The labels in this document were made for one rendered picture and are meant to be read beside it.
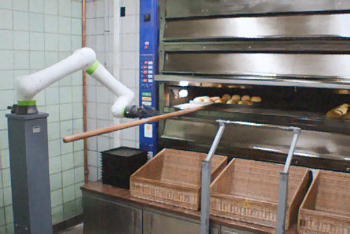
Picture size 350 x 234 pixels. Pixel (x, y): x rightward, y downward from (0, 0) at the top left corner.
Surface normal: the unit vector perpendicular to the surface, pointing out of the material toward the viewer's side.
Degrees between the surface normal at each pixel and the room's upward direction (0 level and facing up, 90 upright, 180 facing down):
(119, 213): 90
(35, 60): 90
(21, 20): 90
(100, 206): 90
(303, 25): 70
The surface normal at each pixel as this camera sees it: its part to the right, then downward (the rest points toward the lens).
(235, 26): -0.50, -0.24
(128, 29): -0.53, 0.11
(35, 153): 0.85, 0.08
